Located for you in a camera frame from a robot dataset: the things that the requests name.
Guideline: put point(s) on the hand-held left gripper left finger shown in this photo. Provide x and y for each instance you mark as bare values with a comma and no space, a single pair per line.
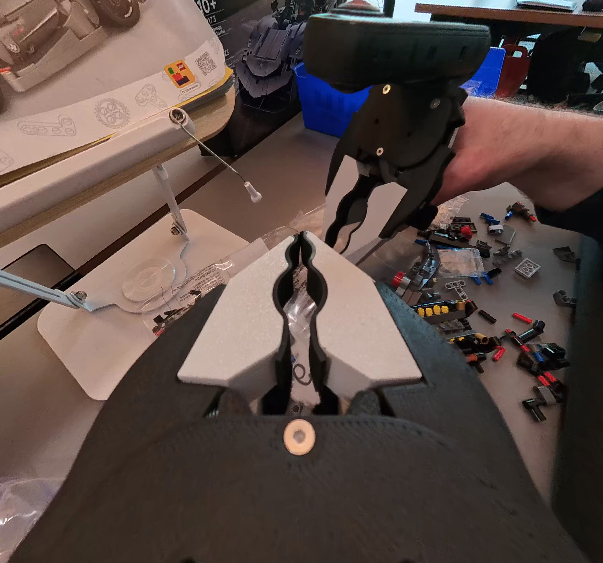
226,337

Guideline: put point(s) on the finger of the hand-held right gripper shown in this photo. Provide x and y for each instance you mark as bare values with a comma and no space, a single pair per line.
340,186
384,214

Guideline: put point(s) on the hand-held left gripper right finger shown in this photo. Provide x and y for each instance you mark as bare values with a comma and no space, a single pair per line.
367,337

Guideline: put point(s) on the clear bag with white strip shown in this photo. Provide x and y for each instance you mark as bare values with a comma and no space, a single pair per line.
301,309

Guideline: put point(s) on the lego chassis with yellow connectors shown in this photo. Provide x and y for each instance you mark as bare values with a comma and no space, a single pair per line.
438,311

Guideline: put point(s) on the dark lego set box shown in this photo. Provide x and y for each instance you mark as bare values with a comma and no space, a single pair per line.
264,7

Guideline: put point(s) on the pile of loose lego pieces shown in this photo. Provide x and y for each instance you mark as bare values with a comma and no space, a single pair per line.
546,353

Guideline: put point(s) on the lego instruction booklet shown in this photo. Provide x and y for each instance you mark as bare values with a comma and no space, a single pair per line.
141,54

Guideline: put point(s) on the person's right hand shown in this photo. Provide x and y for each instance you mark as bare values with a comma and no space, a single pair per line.
518,148

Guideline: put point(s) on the small clear bag blue pieces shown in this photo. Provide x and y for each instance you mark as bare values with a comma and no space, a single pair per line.
174,318

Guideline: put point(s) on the small clear bag with bits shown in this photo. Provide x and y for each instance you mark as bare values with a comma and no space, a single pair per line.
450,212

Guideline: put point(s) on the blue plastic bin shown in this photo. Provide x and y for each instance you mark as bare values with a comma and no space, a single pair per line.
325,101

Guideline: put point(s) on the red bag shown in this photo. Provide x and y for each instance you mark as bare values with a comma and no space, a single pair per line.
513,68

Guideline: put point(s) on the white book stand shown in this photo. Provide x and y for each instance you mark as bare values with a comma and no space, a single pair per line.
94,351

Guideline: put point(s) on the black backpack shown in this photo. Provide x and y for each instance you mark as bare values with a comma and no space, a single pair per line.
556,68

